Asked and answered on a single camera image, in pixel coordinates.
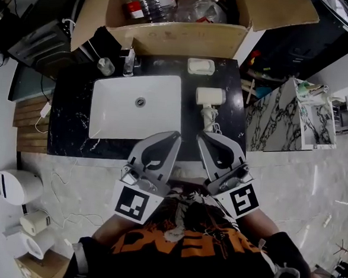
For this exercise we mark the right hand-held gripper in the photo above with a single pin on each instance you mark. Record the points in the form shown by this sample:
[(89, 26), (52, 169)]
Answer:
[(235, 157)]

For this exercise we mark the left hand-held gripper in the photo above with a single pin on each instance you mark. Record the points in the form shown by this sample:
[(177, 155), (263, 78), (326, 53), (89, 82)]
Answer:
[(158, 152)]

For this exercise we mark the cream hair dryer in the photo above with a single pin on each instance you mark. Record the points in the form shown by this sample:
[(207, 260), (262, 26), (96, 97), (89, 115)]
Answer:
[(209, 95)]

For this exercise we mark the person's left forearm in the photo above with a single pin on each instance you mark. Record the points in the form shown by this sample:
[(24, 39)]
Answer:
[(103, 230)]

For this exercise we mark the person's right forearm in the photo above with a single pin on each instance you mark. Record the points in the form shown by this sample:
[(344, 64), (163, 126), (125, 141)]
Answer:
[(260, 223)]

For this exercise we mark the white rectangular sink basin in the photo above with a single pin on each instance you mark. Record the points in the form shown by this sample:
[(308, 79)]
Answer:
[(119, 113)]

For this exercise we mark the black marble sink counter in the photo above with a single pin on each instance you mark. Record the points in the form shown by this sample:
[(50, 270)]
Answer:
[(69, 128)]

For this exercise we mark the marble-pattern cabinet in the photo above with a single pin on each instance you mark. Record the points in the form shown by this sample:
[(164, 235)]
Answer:
[(270, 124)]

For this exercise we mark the wooden stick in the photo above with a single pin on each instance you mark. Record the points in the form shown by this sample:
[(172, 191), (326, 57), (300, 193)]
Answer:
[(250, 91)]

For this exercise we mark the white soap dish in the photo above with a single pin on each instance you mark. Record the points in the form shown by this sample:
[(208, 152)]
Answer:
[(200, 72)]

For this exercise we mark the chrome faucet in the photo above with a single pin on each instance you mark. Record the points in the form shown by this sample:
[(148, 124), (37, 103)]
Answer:
[(129, 61)]

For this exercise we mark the white soap bar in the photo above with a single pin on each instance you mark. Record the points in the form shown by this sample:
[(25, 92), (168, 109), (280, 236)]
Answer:
[(200, 66)]

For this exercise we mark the clear glass jar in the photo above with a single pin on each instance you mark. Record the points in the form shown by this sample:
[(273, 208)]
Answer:
[(106, 66)]

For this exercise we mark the person's black printed shirt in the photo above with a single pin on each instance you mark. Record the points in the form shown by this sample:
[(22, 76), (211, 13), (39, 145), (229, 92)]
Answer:
[(183, 255)]

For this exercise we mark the small white floor object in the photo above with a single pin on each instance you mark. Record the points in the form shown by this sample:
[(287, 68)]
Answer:
[(327, 221)]

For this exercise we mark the large cardboard box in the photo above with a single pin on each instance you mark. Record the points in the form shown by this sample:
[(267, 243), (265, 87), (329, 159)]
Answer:
[(184, 38)]

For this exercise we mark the white power adapter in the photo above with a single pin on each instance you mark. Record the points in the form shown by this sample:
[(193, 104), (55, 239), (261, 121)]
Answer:
[(45, 109)]

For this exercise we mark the wooden slat mat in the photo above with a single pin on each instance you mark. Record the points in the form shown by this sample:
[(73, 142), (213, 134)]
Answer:
[(29, 131)]

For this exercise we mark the black cabinet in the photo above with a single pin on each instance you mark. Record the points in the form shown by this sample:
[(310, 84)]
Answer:
[(305, 43)]

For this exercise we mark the beige square box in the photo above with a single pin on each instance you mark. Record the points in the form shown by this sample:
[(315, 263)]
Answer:
[(34, 220)]

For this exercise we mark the clear red-label plastic bottle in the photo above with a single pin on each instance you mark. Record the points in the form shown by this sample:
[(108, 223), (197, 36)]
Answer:
[(141, 5)]

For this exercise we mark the dark glass panel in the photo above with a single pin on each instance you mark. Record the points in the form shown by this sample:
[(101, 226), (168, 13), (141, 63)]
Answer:
[(26, 83)]

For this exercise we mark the clear plastic bag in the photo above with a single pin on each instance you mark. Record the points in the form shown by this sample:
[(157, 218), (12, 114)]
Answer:
[(201, 6)]

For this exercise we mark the black box appliance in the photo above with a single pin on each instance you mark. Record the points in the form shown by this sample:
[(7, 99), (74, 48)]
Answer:
[(41, 44)]

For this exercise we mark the small cardboard box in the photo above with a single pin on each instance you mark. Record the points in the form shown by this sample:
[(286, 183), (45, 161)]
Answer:
[(46, 266)]

